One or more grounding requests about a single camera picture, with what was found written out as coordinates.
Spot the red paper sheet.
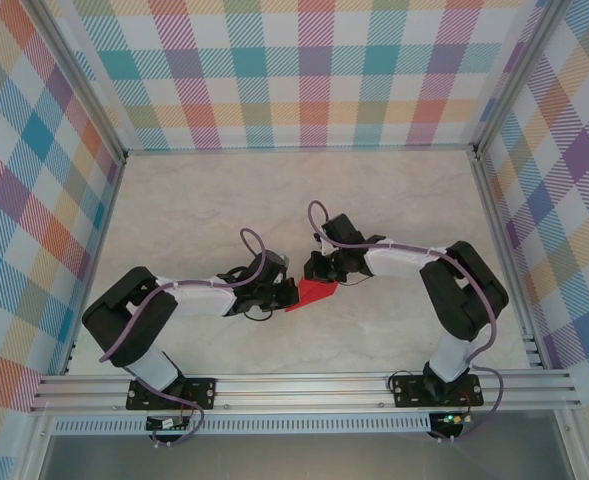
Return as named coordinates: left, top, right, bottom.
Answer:
left=283, top=274, right=340, bottom=314

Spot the grey metal panel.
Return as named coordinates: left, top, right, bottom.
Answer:
left=41, top=433, right=573, bottom=480

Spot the black control board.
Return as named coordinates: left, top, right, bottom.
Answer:
left=145, top=415, right=191, bottom=432

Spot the control board with green light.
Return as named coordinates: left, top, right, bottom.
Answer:
left=431, top=410, right=475, bottom=431

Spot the aluminium mounting rail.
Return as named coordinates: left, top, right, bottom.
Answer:
left=28, top=368, right=583, bottom=416

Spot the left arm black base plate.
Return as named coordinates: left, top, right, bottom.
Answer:
left=126, top=374, right=219, bottom=412

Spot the aluminium frame cross bar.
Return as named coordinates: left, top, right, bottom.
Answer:
left=123, top=145, right=478, bottom=157

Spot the perforated metal cable tray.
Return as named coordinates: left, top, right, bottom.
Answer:
left=51, top=417, right=433, bottom=435

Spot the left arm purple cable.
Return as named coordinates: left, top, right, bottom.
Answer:
left=97, top=227, right=268, bottom=449

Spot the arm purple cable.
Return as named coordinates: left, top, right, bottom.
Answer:
left=307, top=200, right=504, bottom=444
left=97, top=227, right=268, bottom=449

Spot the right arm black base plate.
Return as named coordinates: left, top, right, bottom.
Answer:
left=390, top=372, right=484, bottom=409

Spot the aluminium side rail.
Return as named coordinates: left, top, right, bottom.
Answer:
left=471, top=149, right=548, bottom=371
left=61, top=152, right=128, bottom=376

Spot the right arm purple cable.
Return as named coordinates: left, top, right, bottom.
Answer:
left=307, top=200, right=504, bottom=444

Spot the aluminium frame post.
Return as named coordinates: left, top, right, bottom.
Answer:
left=33, top=0, right=128, bottom=166
left=471, top=0, right=568, bottom=161

